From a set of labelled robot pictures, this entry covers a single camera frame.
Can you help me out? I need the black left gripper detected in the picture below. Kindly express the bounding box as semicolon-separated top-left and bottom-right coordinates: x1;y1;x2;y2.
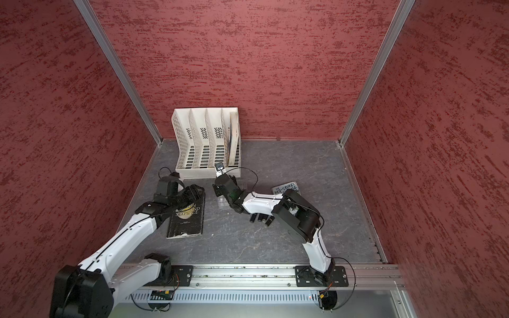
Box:
169;183;205;211

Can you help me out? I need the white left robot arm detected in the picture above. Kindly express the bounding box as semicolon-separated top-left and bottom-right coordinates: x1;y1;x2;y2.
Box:
49;172;205;317

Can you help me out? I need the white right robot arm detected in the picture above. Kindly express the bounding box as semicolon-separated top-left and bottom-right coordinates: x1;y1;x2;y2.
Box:
213;172;335;286

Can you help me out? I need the white perforated file organizer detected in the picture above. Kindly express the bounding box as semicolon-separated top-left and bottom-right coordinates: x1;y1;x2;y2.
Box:
172;107;241;180

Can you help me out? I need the black Maugham paperback book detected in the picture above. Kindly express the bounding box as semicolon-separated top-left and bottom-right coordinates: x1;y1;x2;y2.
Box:
166;193;205;239

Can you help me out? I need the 143-Storey Treehouse book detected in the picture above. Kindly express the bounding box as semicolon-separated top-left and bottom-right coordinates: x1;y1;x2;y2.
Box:
272;182;300;195

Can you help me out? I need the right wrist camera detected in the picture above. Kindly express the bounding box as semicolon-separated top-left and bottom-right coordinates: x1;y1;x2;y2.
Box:
215;162;225;177

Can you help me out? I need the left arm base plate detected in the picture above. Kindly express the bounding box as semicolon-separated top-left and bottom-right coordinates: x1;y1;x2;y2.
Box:
144;265;194;288

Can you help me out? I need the left aluminium corner post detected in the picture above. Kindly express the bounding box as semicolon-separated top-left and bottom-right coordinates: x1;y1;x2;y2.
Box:
74;0;163;147

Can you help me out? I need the aluminium corner post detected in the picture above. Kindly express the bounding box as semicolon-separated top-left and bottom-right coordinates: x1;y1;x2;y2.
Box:
74;0;163;147
339;0;416;148

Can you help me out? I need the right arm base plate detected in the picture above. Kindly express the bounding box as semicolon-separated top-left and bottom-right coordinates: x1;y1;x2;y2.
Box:
294;266;349;288

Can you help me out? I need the aluminium mounting rail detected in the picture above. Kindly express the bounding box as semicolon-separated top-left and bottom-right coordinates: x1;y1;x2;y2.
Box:
111;262;406;291

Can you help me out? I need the right aluminium corner post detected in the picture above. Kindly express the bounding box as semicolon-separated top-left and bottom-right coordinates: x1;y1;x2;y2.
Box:
339;0;416;148

